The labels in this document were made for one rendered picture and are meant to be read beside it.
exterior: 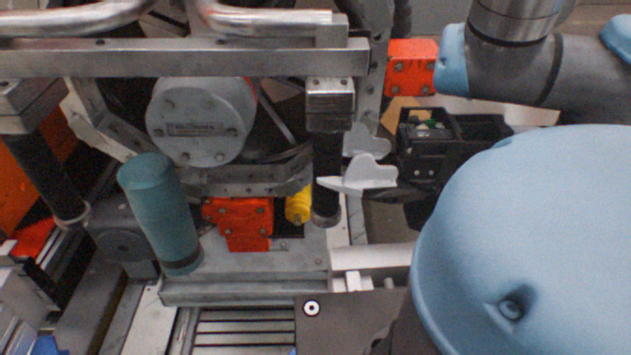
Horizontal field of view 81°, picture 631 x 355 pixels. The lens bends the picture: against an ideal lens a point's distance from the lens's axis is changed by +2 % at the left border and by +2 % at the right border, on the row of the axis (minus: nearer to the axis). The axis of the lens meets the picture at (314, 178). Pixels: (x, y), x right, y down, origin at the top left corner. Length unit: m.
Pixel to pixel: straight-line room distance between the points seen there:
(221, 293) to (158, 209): 0.54
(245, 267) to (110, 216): 0.38
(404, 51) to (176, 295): 0.91
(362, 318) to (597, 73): 0.31
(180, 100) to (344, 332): 0.32
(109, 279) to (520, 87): 1.21
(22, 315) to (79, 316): 0.74
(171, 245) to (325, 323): 0.45
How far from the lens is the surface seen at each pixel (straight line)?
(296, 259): 1.10
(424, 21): 1.08
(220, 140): 0.51
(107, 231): 1.10
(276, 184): 0.75
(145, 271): 1.32
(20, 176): 1.01
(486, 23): 0.40
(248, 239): 0.88
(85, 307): 1.31
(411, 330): 0.18
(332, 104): 0.38
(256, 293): 1.13
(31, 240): 1.37
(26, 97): 0.49
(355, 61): 0.39
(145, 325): 1.27
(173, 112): 0.50
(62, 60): 0.46
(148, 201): 0.65
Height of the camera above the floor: 1.13
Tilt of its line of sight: 42 degrees down
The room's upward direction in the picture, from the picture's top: straight up
